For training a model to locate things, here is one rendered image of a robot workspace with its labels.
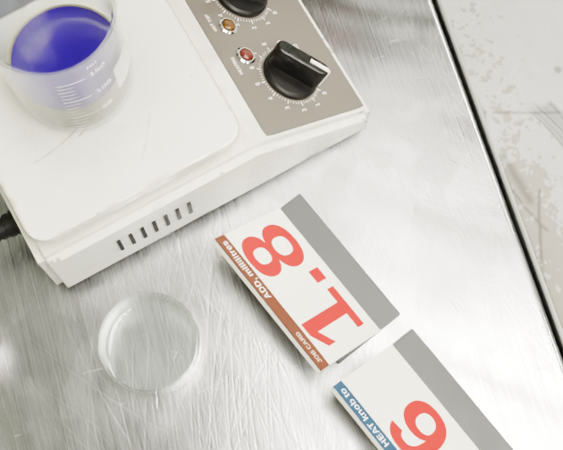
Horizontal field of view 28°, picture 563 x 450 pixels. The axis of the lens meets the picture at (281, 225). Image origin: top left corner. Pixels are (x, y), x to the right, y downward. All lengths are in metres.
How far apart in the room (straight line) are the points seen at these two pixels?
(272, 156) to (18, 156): 0.13
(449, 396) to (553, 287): 0.09
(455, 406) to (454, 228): 0.10
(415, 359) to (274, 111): 0.16
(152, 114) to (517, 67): 0.23
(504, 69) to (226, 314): 0.22
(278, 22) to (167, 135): 0.11
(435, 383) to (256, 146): 0.16
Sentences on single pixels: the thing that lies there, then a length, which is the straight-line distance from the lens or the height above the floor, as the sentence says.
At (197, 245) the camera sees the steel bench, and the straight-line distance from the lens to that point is 0.64.
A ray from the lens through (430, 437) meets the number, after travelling 0.61.
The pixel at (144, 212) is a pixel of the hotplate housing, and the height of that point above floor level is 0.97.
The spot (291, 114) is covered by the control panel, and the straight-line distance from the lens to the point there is 0.60.
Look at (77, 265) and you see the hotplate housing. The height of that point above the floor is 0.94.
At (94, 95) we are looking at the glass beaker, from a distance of 0.54.
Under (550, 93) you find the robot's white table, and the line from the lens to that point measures 0.69.
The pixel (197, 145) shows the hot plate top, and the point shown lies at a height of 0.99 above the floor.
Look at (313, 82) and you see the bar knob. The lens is 0.61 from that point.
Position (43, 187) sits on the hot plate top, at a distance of 0.57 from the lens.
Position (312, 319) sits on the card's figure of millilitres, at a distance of 0.60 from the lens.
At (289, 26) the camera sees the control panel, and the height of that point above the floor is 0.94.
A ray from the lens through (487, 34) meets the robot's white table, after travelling 0.69.
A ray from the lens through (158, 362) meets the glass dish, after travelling 0.63.
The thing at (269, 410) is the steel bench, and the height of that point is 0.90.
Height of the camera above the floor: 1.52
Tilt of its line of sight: 75 degrees down
